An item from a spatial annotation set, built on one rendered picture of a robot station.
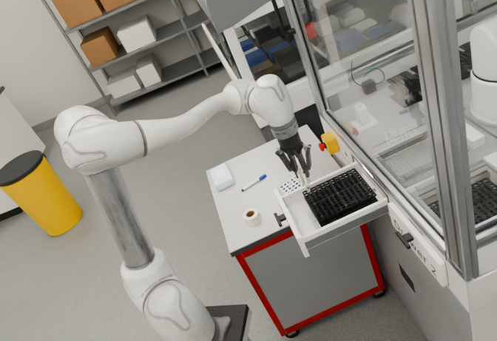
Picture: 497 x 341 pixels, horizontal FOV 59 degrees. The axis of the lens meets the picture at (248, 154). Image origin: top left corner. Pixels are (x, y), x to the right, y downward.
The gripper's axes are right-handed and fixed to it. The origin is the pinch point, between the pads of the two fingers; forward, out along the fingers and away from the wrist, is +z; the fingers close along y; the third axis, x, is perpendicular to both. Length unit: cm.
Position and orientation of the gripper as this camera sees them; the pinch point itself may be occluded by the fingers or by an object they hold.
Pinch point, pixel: (303, 177)
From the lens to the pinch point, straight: 159.5
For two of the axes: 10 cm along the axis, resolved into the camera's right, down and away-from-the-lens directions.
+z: 3.5, 7.6, 5.5
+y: 8.9, -0.9, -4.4
